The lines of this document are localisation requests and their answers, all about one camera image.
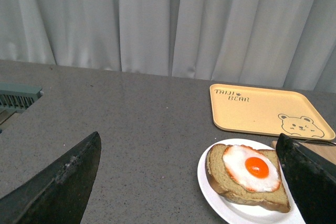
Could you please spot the green slotted rack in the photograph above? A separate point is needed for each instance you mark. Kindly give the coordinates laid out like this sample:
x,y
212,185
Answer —
x,y
17,97

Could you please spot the fried egg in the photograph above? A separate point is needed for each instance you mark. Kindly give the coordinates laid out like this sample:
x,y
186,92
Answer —
x,y
251,169

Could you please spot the bottom bread slice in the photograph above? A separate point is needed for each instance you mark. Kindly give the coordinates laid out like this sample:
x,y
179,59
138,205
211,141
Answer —
x,y
222,184

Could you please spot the yellow bear tray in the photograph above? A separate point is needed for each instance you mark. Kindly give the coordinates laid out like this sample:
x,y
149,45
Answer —
x,y
267,112

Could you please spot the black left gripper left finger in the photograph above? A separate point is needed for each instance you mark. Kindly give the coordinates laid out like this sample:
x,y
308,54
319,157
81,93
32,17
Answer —
x,y
60,192

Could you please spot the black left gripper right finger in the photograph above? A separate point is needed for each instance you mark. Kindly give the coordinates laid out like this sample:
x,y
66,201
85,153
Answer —
x,y
310,178

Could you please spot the bamboo cutting board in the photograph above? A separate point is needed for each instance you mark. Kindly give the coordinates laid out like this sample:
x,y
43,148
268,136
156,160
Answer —
x,y
324,150

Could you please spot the grey curtain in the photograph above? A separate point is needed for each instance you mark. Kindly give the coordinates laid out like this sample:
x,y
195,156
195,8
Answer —
x,y
277,43

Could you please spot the white round plate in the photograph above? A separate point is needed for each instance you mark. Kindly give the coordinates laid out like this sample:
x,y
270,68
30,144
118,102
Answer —
x,y
236,213

